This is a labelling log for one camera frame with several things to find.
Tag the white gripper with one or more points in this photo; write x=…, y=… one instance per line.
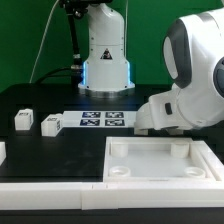
x=160, y=112

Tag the white square tabletop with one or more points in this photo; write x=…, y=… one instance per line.
x=142, y=159

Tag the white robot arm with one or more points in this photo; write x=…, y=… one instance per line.
x=193, y=51

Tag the white marker sheet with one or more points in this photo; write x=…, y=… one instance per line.
x=99, y=119

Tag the white block left edge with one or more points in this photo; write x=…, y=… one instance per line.
x=2, y=152

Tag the white fence wall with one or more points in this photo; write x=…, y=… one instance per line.
x=116, y=195

